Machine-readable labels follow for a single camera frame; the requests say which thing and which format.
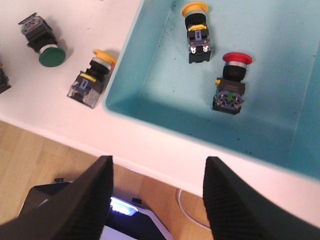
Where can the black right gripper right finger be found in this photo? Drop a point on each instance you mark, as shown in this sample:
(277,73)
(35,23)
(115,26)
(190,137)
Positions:
(236,211)

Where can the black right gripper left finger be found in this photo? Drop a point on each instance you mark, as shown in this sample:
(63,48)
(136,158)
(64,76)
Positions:
(78,212)

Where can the red button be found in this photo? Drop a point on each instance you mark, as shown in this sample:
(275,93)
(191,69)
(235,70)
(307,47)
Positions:
(230,90)

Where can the yellow button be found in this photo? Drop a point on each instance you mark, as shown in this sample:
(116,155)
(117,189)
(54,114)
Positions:
(197,31)
(89,84)

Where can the light blue plastic box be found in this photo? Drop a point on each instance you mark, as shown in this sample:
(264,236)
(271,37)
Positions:
(259,93)

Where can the black device on floor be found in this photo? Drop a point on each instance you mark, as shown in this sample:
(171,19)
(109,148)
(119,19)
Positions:
(125,221)

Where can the yellow button on table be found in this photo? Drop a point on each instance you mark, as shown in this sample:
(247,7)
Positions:
(89,84)

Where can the green button front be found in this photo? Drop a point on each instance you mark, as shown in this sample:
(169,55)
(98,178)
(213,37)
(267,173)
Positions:
(4,80)

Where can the green button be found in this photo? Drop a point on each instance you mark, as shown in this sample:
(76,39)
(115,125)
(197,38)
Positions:
(40,37)
(4,80)

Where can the green button middle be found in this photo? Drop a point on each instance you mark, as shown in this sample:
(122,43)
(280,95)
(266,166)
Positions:
(40,37)

